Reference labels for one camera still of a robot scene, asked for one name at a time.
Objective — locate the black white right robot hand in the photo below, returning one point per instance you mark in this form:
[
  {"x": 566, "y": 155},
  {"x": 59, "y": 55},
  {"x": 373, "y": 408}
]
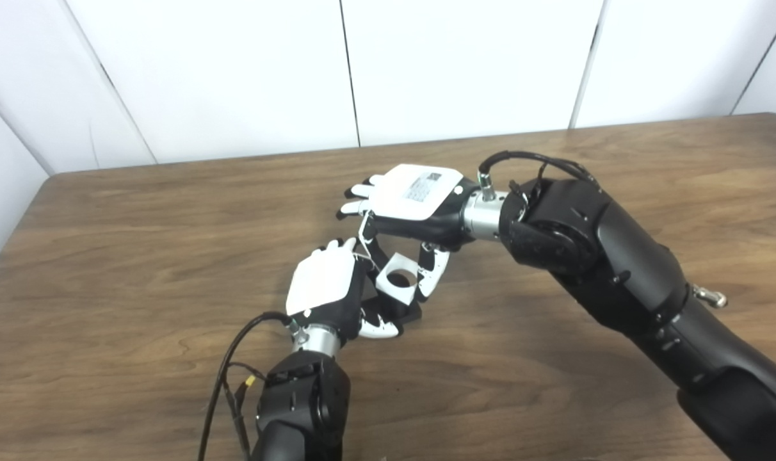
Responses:
[{"x": 413, "y": 192}]

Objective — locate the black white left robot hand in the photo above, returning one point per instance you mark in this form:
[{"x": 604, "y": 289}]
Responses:
[{"x": 321, "y": 282}]

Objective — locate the white square piece with hole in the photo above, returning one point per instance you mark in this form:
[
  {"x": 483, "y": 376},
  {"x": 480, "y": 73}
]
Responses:
[{"x": 397, "y": 293}]

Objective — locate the black peg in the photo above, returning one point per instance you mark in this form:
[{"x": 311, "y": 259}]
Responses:
[{"x": 408, "y": 312}]

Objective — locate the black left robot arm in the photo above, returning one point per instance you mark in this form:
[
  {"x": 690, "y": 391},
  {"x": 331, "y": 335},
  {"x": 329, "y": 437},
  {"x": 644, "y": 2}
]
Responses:
[{"x": 305, "y": 410}]

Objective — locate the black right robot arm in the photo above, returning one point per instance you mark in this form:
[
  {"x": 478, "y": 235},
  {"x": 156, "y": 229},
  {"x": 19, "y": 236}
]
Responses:
[{"x": 618, "y": 262}]

